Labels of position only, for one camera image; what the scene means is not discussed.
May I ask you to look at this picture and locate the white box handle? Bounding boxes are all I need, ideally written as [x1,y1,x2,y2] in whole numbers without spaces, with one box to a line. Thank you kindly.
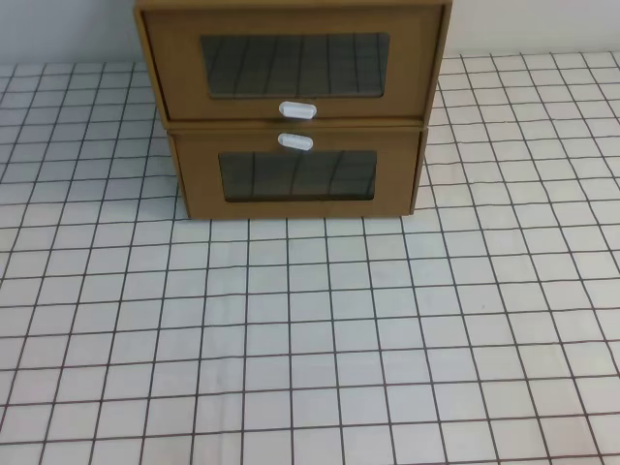
[277,133,314,151]
[278,101,317,120]

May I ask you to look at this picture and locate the brown shoebox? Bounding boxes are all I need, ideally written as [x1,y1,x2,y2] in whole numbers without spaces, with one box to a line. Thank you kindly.
[135,1,451,124]
[169,119,427,219]

